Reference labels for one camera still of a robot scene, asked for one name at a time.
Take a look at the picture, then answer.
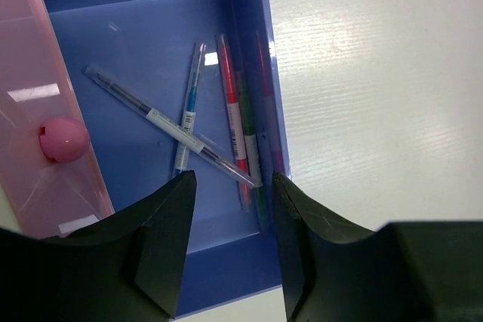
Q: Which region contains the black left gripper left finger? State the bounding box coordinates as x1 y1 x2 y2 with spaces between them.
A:
1 171 197 321

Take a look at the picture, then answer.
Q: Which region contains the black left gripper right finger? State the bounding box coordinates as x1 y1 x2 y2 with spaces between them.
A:
272 173 482 321

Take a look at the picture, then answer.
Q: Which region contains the pink drawer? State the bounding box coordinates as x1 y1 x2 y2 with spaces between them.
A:
1 0 114 238

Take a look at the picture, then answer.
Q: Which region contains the green gel pen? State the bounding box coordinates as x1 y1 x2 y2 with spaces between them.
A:
235 71 269 234

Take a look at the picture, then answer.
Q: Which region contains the pink gel pen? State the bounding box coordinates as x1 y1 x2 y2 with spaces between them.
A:
215 33 252 213

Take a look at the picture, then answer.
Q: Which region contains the dark blue gel pen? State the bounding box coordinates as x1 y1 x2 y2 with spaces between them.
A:
84 66 262 189

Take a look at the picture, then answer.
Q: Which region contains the blue transparent drawer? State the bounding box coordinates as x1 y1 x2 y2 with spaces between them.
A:
44 0 291 317

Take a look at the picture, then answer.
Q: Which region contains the white drawer cabinet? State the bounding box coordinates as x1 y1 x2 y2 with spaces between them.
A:
0 186 23 234

